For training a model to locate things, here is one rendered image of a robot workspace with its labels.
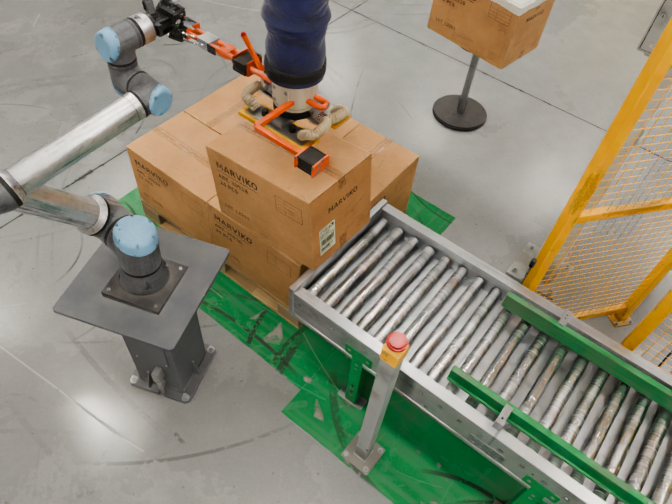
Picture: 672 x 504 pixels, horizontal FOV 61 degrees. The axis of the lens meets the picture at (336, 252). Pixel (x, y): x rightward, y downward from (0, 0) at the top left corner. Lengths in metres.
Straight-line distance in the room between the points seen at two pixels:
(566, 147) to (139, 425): 3.30
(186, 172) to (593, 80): 3.44
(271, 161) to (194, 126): 0.95
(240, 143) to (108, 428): 1.43
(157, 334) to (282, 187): 0.73
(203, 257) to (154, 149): 0.96
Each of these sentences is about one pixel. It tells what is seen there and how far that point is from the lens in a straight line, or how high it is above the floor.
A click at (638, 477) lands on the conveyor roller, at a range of 2.52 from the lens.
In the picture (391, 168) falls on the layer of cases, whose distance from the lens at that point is 3.08.
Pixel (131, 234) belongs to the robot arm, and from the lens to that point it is 2.15.
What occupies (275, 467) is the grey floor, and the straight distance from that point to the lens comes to 2.76.
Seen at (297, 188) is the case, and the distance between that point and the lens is 2.29.
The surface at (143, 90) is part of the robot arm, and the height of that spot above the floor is 1.54.
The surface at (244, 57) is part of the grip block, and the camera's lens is 2.41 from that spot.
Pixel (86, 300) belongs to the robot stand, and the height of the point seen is 0.75.
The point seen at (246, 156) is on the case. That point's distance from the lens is 2.48.
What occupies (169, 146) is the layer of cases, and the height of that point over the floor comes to 0.54.
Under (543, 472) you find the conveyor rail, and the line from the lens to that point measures 2.32.
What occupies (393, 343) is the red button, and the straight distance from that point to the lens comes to 1.85.
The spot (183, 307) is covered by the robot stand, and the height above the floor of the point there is 0.75.
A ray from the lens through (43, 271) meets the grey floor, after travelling 3.52.
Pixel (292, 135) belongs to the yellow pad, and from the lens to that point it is 2.23.
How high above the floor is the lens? 2.63
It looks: 52 degrees down
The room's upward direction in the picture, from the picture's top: 6 degrees clockwise
